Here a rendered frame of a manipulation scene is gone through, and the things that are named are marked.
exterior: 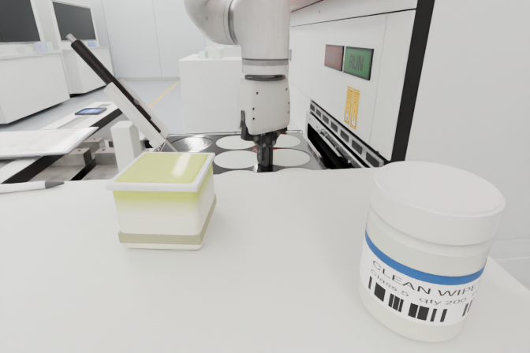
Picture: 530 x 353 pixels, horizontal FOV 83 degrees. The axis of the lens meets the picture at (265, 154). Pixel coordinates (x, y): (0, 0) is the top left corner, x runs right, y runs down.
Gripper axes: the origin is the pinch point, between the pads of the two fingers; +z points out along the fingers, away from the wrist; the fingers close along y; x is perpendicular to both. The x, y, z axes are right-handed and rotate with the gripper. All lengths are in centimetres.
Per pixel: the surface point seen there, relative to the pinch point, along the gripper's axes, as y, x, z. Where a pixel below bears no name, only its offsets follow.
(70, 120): 28.9, -36.0, -3.9
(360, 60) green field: -10.6, 12.4, -18.4
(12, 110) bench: 63, -469, 71
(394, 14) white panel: -6.1, 20.2, -24.9
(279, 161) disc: -2.8, 1.3, 1.9
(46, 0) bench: -19, -649, -79
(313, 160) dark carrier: -9.1, 4.8, 2.0
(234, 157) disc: 3.3, -6.4, 2.0
